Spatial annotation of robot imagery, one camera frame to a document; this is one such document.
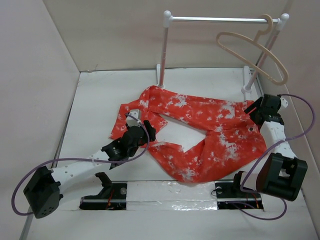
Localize orange white-speckled trousers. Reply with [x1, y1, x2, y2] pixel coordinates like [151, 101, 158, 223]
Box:
[110, 86, 267, 183]

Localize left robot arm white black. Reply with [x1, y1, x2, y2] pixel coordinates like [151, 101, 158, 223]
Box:
[23, 120, 156, 219]

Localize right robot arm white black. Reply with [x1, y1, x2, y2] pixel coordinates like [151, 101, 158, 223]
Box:
[231, 94, 308, 202]

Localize wooden clothes hanger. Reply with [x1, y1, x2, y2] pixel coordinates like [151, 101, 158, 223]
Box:
[216, 14, 290, 85]

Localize silver foil tape strip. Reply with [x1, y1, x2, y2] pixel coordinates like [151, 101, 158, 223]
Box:
[126, 181, 218, 211]

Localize white clothes rack with metal bar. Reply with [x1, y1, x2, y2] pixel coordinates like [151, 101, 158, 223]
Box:
[155, 10, 290, 93]

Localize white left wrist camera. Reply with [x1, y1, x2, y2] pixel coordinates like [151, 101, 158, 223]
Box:
[125, 109, 142, 128]

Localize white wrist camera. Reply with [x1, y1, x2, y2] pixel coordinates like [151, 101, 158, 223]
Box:
[278, 94, 289, 112]
[125, 109, 142, 128]

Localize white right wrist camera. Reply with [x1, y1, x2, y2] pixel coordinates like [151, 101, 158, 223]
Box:
[278, 94, 289, 112]

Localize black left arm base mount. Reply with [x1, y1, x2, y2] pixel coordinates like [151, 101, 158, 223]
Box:
[79, 172, 128, 211]

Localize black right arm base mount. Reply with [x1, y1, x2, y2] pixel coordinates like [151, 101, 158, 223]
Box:
[211, 171, 264, 210]

